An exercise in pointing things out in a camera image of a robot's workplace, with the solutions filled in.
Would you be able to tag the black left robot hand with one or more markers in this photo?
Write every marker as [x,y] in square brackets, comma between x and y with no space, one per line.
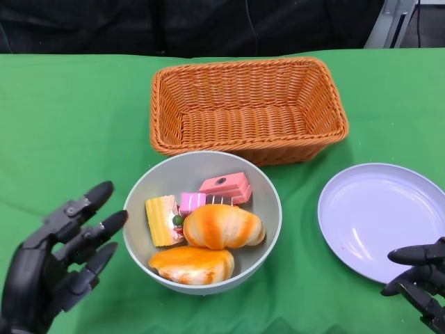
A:
[34,278]

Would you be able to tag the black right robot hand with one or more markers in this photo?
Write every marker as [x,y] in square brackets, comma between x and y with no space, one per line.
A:
[431,278]

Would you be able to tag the grey round bowl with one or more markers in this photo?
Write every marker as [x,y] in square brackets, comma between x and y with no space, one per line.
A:
[194,170]

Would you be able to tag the plump orange croissant bread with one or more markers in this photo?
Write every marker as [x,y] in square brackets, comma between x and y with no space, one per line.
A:
[222,226]

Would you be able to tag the lavender round plate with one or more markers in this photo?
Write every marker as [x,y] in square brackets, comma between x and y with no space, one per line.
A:
[375,208]

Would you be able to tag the yellow cake slice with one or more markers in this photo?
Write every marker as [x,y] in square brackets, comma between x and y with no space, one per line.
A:
[158,219]

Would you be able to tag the orange donut bread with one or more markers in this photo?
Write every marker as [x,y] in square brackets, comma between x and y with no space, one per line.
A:
[191,264]

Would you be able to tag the pink brown striped cake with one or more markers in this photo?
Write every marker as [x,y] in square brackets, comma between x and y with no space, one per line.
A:
[191,202]

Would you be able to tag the pink layered cake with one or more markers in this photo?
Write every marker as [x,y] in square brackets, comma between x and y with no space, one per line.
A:
[229,188]

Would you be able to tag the orange wicker basket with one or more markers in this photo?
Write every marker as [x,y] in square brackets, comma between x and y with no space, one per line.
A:
[243,121]

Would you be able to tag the green tablecloth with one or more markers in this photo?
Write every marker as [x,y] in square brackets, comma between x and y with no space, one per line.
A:
[87,121]

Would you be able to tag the black backdrop cloth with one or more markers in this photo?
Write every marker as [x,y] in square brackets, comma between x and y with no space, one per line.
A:
[139,28]

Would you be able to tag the grey metal frame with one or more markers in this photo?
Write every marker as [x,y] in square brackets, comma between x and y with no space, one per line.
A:
[387,24]

